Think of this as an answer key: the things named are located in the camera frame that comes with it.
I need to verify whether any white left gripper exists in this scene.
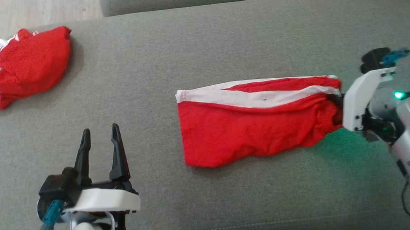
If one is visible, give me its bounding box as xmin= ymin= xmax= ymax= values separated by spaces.
xmin=58 ymin=123 xmax=142 ymax=230

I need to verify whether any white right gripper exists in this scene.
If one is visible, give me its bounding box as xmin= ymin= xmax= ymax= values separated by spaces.
xmin=328 ymin=67 xmax=404 ymax=146

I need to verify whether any red shorts white stripe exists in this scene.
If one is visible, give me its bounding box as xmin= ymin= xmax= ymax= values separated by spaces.
xmin=175 ymin=75 xmax=346 ymax=169

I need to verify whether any red basketball jersey number 23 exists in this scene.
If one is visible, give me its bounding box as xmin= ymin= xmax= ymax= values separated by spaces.
xmin=0 ymin=26 xmax=75 ymax=112

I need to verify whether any grey sofa seat cushion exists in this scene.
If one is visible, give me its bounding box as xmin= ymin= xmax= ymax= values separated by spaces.
xmin=0 ymin=0 xmax=410 ymax=230

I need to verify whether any left camera cable teal plug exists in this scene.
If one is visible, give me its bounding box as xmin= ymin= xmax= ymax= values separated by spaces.
xmin=38 ymin=200 xmax=66 ymax=230

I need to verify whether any camera cable teal plug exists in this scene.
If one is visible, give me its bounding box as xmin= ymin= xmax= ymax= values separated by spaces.
xmin=38 ymin=200 xmax=66 ymax=230
xmin=382 ymin=48 xmax=410 ymax=68

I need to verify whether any right camera cable teal plug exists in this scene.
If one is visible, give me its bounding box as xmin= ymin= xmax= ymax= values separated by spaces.
xmin=382 ymin=48 xmax=410 ymax=68

